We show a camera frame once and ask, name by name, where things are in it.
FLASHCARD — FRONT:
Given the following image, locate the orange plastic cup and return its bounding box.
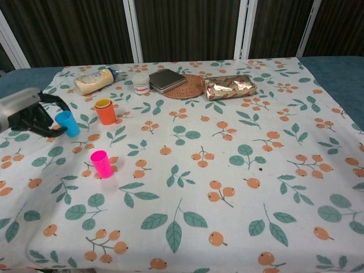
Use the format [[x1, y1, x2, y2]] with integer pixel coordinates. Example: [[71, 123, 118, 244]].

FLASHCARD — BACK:
[[95, 102, 117, 125]]

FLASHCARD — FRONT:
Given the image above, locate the gold foil snack packet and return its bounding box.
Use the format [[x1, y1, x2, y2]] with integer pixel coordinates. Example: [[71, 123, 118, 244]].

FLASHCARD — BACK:
[[203, 74, 258, 102]]

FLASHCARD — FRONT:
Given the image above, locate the mayonnaise squeeze bottle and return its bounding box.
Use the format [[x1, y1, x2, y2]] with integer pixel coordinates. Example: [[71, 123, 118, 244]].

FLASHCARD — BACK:
[[73, 67, 128, 96]]

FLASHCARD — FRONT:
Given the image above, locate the teal table cover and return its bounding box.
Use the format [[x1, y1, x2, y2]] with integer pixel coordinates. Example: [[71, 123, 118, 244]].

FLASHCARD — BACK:
[[0, 55, 364, 126]]

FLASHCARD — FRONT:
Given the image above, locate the pink plastic cup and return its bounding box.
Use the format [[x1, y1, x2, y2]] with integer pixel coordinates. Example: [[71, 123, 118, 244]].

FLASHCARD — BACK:
[[90, 150, 114, 180]]

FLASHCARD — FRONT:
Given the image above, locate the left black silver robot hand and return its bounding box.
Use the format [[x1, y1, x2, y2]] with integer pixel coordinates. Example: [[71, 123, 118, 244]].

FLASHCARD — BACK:
[[0, 87, 72, 139]]

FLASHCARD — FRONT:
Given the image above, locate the round woven coaster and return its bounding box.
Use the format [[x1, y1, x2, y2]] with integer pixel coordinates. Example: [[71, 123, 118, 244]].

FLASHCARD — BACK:
[[163, 74, 206, 100]]

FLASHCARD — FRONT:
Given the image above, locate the yellow plastic cup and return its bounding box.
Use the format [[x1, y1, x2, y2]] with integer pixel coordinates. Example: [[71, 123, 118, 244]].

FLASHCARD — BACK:
[[94, 98, 113, 109]]

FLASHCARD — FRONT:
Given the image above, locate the small white jar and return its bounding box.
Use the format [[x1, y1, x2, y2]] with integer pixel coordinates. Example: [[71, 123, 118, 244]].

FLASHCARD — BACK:
[[133, 74, 151, 96]]

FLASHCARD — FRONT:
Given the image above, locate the dark folding screen white frame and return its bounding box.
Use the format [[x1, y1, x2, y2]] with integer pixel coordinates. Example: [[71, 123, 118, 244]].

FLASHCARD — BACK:
[[0, 0, 364, 71]]

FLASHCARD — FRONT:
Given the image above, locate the light blue plastic cup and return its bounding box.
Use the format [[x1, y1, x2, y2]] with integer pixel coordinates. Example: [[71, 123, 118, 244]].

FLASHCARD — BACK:
[[55, 110, 81, 138]]

